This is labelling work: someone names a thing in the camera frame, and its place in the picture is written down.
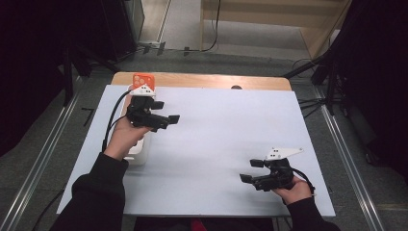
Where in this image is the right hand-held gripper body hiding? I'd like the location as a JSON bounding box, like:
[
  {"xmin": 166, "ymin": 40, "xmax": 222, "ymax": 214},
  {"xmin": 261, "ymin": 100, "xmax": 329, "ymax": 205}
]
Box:
[{"xmin": 253, "ymin": 146, "xmax": 304, "ymax": 193}]

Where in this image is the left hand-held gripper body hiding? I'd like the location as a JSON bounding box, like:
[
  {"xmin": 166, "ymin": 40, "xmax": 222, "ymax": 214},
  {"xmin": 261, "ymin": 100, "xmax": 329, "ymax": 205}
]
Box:
[{"xmin": 125, "ymin": 84, "xmax": 171, "ymax": 133}]

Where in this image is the orange phone case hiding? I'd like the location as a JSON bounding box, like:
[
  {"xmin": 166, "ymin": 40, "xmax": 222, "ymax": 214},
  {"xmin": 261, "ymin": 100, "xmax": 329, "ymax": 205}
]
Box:
[{"xmin": 132, "ymin": 72, "xmax": 156, "ymax": 92}]

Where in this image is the white plastic storage box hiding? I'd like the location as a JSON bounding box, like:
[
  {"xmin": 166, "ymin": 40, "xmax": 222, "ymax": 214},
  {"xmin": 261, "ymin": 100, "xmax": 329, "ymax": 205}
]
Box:
[{"xmin": 119, "ymin": 84, "xmax": 153, "ymax": 167}]

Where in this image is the person's right hand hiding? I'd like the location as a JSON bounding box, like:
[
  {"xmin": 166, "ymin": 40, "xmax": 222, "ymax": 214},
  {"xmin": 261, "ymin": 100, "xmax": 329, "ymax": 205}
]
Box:
[{"xmin": 272, "ymin": 175, "xmax": 313, "ymax": 206}]

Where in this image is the person's left hand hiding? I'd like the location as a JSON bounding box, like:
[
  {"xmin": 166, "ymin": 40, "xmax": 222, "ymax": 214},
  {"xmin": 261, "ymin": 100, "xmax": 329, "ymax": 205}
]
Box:
[{"xmin": 104, "ymin": 116, "xmax": 153, "ymax": 162}]

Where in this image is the white board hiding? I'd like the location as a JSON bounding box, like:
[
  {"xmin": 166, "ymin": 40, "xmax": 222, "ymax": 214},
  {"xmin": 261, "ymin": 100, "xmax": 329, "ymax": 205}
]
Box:
[{"xmin": 56, "ymin": 84, "xmax": 337, "ymax": 218}]

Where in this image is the wooden table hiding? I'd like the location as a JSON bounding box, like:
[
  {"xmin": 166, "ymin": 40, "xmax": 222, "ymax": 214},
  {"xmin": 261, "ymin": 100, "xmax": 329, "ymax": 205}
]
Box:
[{"xmin": 110, "ymin": 71, "xmax": 293, "ymax": 91}]

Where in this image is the black metal stand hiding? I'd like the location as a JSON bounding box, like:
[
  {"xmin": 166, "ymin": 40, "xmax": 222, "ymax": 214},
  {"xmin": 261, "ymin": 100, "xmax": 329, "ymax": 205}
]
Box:
[{"xmin": 62, "ymin": 47, "xmax": 75, "ymax": 107}]

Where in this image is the person's lap dark clothing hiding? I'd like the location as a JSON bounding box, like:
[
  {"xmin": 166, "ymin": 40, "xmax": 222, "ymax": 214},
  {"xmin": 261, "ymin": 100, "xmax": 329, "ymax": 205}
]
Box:
[{"xmin": 133, "ymin": 217, "xmax": 273, "ymax": 231}]

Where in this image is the black tripod stand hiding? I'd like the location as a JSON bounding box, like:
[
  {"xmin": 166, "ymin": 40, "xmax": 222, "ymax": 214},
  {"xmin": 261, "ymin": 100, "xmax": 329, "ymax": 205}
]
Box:
[{"xmin": 283, "ymin": 47, "xmax": 342, "ymax": 116}]

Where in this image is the black curtain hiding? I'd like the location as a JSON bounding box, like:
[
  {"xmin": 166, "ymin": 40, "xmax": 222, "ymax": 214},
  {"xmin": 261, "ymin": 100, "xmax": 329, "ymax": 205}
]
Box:
[
  {"xmin": 333, "ymin": 0, "xmax": 408, "ymax": 184},
  {"xmin": 0, "ymin": 0, "xmax": 70, "ymax": 158}
]

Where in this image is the light wooden shelf unit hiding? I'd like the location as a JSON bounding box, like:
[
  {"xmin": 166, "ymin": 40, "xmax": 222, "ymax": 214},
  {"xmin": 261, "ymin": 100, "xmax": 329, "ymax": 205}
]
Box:
[{"xmin": 200, "ymin": 0, "xmax": 352, "ymax": 61}]

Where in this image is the right hand-held gripper black cable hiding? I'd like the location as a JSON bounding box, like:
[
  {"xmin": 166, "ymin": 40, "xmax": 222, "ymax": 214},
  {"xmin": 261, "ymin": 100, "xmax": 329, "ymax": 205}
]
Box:
[{"xmin": 293, "ymin": 167, "xmax": 317, "ymax": 196}]

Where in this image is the hand-held gripper black cable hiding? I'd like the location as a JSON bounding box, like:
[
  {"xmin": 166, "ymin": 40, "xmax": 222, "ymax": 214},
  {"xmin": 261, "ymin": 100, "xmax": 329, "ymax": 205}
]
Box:
[
  {"xmin": 293, "ymin": 167, "xmax": 317, "ymax": 196},
  {"xmin": 101, "ymin": 90, "xmax": 133, "ymax": 153}
]

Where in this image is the left hand-held gripper black cable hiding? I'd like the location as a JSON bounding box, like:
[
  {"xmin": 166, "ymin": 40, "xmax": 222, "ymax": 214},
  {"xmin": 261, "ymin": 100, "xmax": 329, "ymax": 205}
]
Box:
[{"xmin": 101, "ymin": 90, "xmax": 133, "ymax": 153}]

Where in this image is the metal floor rail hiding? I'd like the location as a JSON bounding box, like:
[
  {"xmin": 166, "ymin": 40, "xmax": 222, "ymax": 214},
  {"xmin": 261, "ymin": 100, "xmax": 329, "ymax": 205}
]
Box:
[
  {"xmin": 316, "ymin": 88, "xmax": 386, "ymax": 231},
  {"xmin": 0, "ymin": 92, "xmax": 81, "ymax": 231}
]

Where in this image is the black hanging cable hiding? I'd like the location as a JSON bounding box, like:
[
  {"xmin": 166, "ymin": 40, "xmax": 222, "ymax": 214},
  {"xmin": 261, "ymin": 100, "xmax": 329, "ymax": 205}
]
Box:
[{"xmin": 160, "ymin": 0, "xmax": 222, "ymax": 54}]

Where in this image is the black floor cable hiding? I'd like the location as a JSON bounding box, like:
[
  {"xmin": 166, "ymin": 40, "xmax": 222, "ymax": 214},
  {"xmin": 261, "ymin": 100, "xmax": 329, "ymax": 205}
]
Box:
[{"xmin": 32, "ymin": 189, "xmax": 65, "ymax": 231}]

